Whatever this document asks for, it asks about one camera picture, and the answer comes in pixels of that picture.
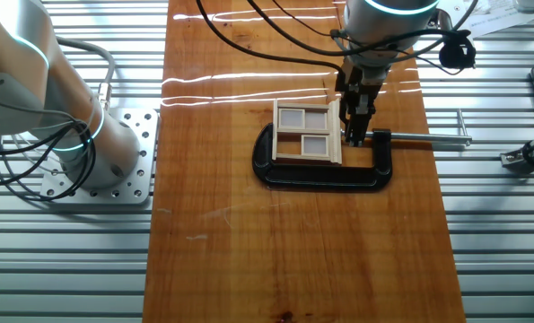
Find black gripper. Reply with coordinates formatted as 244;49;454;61
336;60;387;147

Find black C-clamp with steel screw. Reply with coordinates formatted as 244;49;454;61
251;109;473;193

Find long wooden board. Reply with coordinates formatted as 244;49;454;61
141;0;468;323

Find white printed paper sheets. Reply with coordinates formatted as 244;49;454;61
466;0;534;39

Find miniature wooden window frame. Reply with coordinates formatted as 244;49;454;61
271;98;344;165

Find thin wrist camera cable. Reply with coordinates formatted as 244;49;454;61
247;0;479;64

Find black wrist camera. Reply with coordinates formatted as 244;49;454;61
437;29;477;71

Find small silver camera with mount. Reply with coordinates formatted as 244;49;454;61
499;134;534;174

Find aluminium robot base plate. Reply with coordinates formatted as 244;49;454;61
39;107;160;205

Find thick grey cable with connector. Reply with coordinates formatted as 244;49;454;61
56;36;117;111

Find black cable loops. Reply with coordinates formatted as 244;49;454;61
0;118;98;202

